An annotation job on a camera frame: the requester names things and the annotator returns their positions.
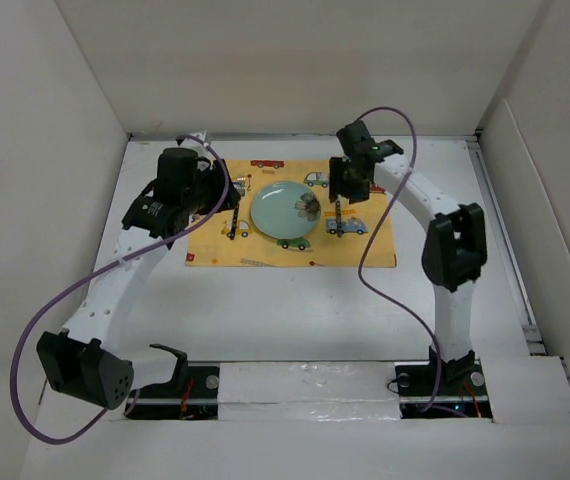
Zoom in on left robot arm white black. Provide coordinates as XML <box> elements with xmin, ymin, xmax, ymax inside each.
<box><xmin>36</xmin><ymin>135</ymin><xmax>240</xmax><ymax>410</ymax></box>

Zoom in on light green floral plate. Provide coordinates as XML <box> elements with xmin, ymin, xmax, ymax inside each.
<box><xmin>250</xmin><ymin>181</ymin><xmax>322</xmax><ymax>240</ymax></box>

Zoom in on metal fork patterned handle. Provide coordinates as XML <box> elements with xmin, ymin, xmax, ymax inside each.
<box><xmin>228</xmin><ymin>205</ymin><xmax>240</xmax><ymax>240</ymax></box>

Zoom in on metal spoon patterned handle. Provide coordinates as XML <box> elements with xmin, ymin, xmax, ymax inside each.
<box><xmin>335</xmin><ymin>197</ymin><xmax>343</xmax><ymax>238</ymax></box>

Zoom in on yellow vehicle print cloth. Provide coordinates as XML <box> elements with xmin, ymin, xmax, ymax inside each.
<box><xmin>185</xmin><ymin>158</ymin><xmax>388</xmax><ymax>267</ymax></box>

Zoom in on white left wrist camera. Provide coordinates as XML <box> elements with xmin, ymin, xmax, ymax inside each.
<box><xmin>176</xmin><ymin>132</ymin><xmax>210</xmax><ymax>151</ymax></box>

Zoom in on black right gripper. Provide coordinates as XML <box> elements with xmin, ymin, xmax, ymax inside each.
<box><xmin>329</xmin><ymin>156</ymin><xmax>371</xmax><ymax>204</ymax></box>

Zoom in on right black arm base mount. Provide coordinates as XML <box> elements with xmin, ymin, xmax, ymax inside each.
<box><xmin>387</xmin><ymin>347</ymin><xmax>493</xmax><ymax>419</ymax></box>

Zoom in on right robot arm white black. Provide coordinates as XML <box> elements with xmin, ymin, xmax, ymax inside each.
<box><xmin>329</xmin><ymin>120</ymin><xmax>487</xmax><ymax>394</ymax></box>

